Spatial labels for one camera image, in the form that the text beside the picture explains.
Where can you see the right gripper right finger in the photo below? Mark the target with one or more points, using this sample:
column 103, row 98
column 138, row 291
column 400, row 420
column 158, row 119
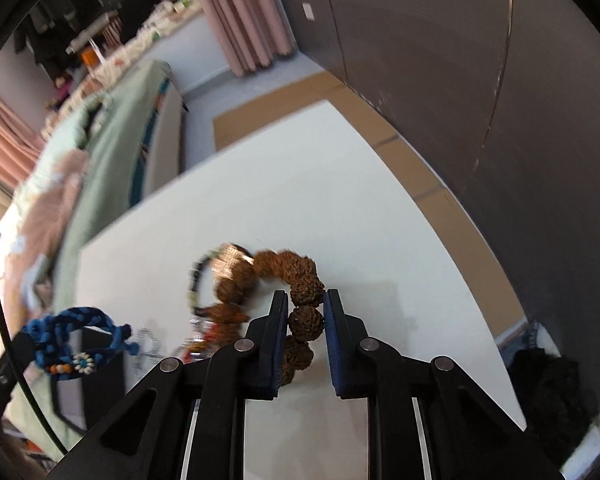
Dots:
column 348, row 365

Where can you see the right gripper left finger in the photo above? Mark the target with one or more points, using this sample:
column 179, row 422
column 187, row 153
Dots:
column 268, row 334

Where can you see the black jewelry box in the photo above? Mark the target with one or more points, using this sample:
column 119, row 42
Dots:
column 81, row 400

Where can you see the gold butterfly brooch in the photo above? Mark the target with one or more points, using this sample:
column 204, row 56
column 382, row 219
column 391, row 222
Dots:
column 224, row 258

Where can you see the pink fleece blanket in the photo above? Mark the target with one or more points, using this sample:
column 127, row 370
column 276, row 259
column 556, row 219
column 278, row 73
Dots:
column 28, row 289

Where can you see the flat cardboard sheet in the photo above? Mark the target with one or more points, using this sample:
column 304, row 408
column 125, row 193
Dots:
column 481, row 270

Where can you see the pink curtain by window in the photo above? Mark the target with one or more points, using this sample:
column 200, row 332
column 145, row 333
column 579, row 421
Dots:
column 20, row 147

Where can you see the green sheeted bed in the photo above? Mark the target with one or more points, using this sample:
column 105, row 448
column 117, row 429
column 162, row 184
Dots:
column 121, row 129

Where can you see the dark brown wardrobe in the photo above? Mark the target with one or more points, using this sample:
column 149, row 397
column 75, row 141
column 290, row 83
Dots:
column 501, row 98

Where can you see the pink curtain by wardrobe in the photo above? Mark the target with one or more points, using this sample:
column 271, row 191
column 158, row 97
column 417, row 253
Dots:
column 251, row 33

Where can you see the floral window seat cushion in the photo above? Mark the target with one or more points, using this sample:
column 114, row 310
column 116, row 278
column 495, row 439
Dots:
column 167, row 18

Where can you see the white wall switch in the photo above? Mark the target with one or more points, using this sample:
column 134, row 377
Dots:
column 308, row 11

